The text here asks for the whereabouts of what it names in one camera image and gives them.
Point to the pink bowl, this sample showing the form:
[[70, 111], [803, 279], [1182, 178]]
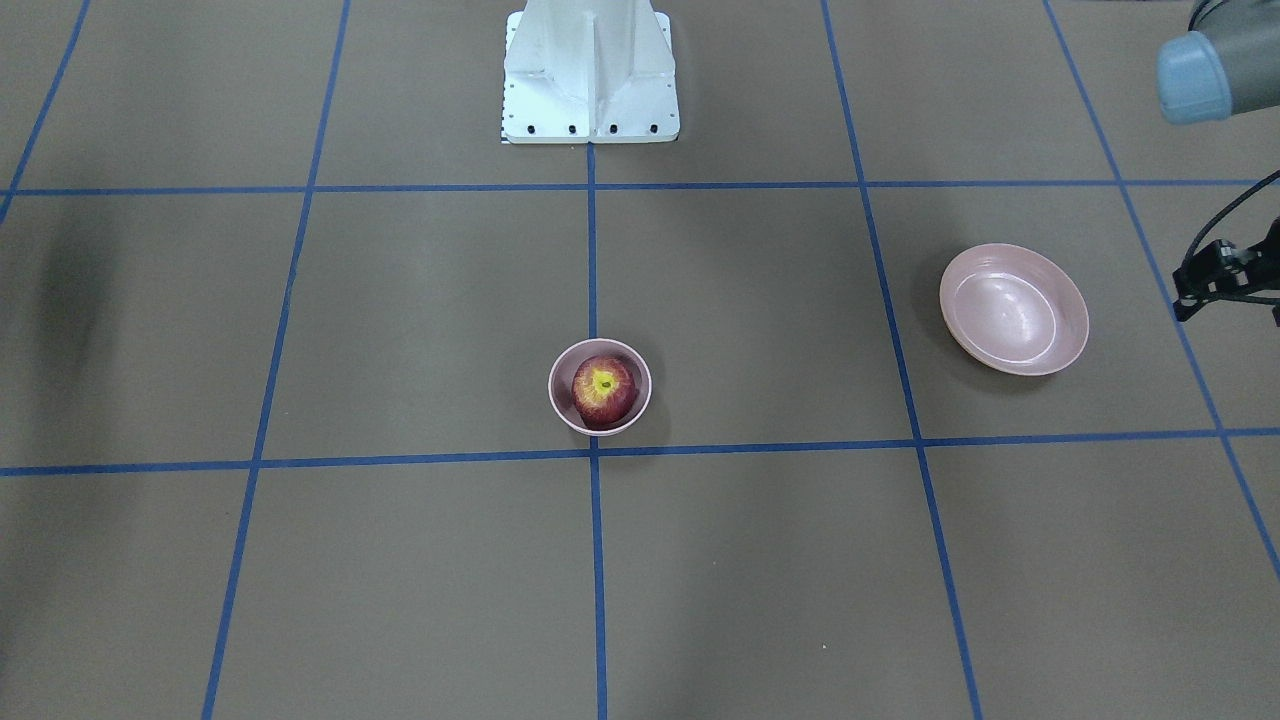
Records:
[[561, 375]]

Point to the pink plate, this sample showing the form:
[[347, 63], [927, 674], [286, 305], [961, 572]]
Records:
[[1014, 310]]

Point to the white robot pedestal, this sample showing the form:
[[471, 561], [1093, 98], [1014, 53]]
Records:
[[589, 72]]

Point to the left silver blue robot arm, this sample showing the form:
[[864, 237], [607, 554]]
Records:
[[1226, 64]]

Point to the red apple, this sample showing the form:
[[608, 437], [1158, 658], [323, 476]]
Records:
[[603, 391]]

